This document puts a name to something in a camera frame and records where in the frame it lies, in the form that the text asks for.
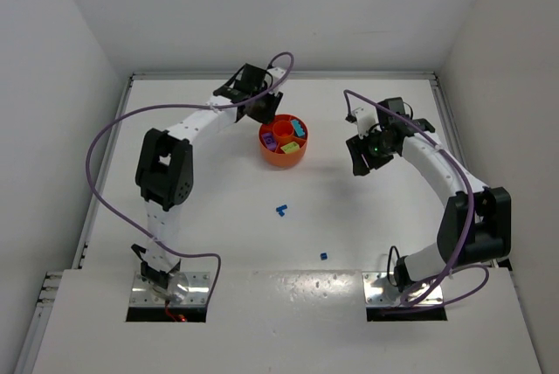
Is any light green rounded lego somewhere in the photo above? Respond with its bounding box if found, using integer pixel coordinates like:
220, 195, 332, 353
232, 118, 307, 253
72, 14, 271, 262
280, 142, 300, 155

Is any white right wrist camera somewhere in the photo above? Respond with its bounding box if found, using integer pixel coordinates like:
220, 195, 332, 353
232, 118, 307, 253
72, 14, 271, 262
346, 107, 377, 139

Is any purple square lego brick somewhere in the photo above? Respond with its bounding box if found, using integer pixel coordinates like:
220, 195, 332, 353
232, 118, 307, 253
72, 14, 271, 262
261, 132, 278, 151

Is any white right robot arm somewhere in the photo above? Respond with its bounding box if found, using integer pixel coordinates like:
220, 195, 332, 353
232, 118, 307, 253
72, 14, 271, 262
346, 97, 512, 292

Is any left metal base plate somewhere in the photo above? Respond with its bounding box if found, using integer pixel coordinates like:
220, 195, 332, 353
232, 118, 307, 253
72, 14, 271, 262
129, 272, 210, 308

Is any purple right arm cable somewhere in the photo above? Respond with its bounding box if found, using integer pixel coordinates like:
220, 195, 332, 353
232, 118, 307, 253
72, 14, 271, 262
342, 88, 490, 308

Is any metal base plate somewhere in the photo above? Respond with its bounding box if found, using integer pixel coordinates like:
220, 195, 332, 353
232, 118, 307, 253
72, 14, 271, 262
129, 272, 210, 308
362, 272, 431, 309

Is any teal long lego brick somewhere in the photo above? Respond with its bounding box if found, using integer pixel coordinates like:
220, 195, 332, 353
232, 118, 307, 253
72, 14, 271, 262
290, 119, 307, 140

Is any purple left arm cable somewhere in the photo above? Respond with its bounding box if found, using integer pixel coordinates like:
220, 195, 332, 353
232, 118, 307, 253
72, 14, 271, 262
85, 51, 294, 301

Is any orange round divided container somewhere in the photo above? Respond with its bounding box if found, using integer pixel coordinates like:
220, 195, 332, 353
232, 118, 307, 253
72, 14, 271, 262
259, 114, 309, 169

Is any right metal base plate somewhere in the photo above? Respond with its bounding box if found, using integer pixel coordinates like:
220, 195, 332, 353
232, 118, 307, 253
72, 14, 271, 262
362, 272, 431, 309

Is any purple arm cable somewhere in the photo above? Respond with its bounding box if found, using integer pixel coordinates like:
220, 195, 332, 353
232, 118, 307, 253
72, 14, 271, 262
85, 51, 294, 301
342, 88, 490, 308

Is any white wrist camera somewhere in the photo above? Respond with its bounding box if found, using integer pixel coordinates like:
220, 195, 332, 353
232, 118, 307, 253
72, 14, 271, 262
346, 107, 377, 139
266, 67, 289, 94

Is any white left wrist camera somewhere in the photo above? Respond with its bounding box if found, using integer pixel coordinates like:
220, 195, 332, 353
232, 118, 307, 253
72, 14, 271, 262
266, 67, 289, 94

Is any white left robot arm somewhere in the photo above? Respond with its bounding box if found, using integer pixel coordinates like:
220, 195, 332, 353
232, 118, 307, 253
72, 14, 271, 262
135, 64, 286, 301

